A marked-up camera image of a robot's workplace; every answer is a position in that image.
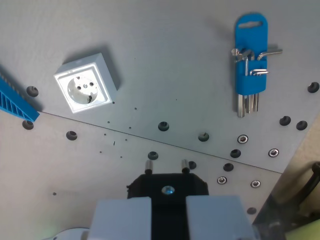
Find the long-armed silver hex key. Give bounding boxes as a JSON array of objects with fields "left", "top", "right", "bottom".
[{"left": 252, "top": 48, "right": 284, "bottom": 112}]

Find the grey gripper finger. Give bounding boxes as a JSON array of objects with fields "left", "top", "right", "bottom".
[
  {"left": 88, "top": 196, "right": 153, "bottom": 240},
  {"left": 186, "top": 194, "right": 260, "bottom": 240}
]

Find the small silver hex key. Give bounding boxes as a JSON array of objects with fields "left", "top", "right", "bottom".
[{"left": 249, "top": 68, "right": 271, "bottom": 77}]

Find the blue ribbed plastic part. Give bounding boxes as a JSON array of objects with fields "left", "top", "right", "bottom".
[{"left": 0, "top": 64, "right": 41, "bottom": 123}]

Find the pale yellow object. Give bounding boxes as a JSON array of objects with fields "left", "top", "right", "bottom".
[{"left": 284, "top": 221, "right": 320, "bottom": 240}]

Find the blue hex key holder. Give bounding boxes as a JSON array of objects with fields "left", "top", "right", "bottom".
[{"left": 234, "top": 14, "right": 269, "bottom": 95}]

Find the black plug with metal pins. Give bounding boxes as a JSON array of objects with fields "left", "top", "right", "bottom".
[{"left": 126, "top": 159, "right": 210, "bottom": 240}]

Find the white wall socket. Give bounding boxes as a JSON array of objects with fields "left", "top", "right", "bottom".
[{"left": 53, "top": 52, "right": 118, "bottom": 115}]

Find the large silver hex key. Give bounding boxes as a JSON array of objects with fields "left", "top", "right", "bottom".
[{"left": 231, "top": 48, "right": 250, "bottom": 118}]

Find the medium silver hex key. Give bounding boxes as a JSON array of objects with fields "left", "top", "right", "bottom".
[{"left": 239, "top": 49, "right": 255, "bottom": 114}]

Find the black handle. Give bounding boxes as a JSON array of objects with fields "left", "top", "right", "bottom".
[{"left": 296, "top": 161, "right": 320, "bottom": 201}]

